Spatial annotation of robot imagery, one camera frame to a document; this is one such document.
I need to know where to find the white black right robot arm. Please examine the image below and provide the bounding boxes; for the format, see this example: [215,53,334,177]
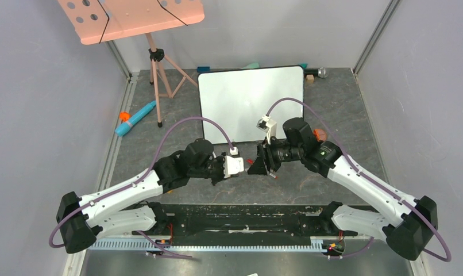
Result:
[248,116,438,261]

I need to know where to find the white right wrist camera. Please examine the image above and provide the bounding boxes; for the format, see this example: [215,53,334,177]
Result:
[257,114,277,144]

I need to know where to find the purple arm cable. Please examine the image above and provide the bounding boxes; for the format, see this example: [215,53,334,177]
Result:
[48,116,240,260]
[265,97,452,263]

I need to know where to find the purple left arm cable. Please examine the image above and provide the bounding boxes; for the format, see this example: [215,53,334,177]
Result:
[48,116,240,260]

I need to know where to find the teal flat piece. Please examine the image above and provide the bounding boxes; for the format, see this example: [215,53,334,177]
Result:
[242,62,260,69]

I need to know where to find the orange semicircle toy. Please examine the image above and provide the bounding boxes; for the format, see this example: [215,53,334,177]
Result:
[313,129,327,142]

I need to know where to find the small wooden cube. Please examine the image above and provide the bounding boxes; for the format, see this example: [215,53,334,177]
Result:
[305,74,315,83]

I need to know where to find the orange small toy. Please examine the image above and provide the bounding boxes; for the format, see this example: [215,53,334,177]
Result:
[119,112,131,122]

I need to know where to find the blue rectangular block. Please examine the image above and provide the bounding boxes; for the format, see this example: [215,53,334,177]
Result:
[196,66,211,73]

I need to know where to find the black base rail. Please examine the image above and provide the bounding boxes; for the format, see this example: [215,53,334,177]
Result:
[145,204,356,246]

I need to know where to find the pink music stand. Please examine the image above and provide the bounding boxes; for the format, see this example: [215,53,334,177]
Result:
[57,0,206,128]

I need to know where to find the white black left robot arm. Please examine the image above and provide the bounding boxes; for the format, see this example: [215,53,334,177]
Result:
[56,139,244,254]

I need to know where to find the red whiteboard marker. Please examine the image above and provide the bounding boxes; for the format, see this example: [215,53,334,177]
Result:
[245,159,277,179]

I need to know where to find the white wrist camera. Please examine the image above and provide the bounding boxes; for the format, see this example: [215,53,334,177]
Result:
[224,147,245,178]
[257,114,277,144]

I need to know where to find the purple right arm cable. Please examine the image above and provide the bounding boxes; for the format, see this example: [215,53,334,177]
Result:
[265,97,452,263]

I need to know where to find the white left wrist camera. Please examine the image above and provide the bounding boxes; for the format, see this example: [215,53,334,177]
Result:
[224,147,245,178]

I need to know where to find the blue toy recorder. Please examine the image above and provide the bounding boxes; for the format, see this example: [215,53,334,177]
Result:
[114,101,156,137]

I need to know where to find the white toothed cable rail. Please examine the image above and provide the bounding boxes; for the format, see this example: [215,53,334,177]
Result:
[89,237,343,253]

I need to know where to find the white whiteboard black frame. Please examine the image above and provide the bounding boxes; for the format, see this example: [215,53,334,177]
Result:
[198,65,304,143]

